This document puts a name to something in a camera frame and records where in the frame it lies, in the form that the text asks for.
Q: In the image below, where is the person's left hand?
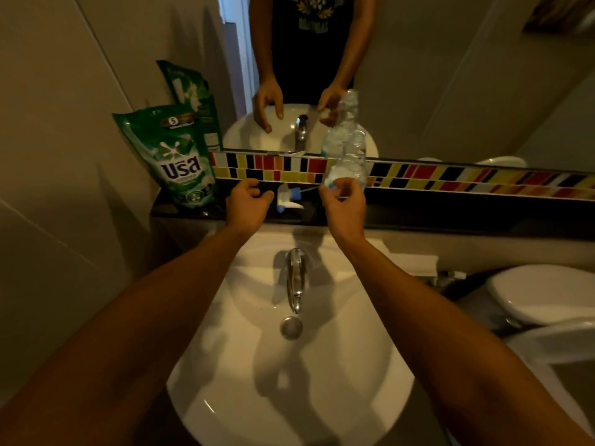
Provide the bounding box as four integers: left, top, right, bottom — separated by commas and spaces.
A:
225, 178, 275, 242

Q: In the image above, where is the person's right hand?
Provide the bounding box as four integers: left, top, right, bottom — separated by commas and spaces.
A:
318, 177, 368, 249

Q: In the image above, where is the person's right forearm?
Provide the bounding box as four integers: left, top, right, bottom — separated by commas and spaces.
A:
348, 232, 595, 446

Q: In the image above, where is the white toilet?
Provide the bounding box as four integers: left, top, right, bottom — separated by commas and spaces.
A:
485, 264, 595, 437

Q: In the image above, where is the white spray trigger head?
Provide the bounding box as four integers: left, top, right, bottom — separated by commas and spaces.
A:
275, 183, 322, 214

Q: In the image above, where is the white ceramic sink basin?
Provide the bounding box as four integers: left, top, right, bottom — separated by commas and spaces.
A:
166, 225, 415, 446

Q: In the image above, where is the chrome sink drain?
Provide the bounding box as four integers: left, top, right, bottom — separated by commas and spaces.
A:
280, 316, 304, 341

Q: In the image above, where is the black stone ledge shelf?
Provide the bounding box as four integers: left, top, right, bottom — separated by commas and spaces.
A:
149, 178, 595, 242

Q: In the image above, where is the green detergent refill pouch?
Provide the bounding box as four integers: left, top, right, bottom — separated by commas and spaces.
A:
113, 104, 218, 211

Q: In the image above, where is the clear spray bottle blue label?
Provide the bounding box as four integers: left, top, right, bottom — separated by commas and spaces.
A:
323, 127, 368, 198

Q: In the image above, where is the colourful mosaic tile strip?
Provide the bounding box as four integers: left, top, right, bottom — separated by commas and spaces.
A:
208, 151, 595, 202

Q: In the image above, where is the chrome faucet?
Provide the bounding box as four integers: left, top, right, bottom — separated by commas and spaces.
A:
284, 248, 309, 315

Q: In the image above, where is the person's left forearm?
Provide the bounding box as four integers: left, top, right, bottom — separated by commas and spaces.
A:
0, 225, 254, 446

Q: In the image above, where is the bidet sprayer with hose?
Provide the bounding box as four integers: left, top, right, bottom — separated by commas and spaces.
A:
425, 269, 467, 291

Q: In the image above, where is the large wall mirror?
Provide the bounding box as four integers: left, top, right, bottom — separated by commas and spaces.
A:
74, 0, 595, 175

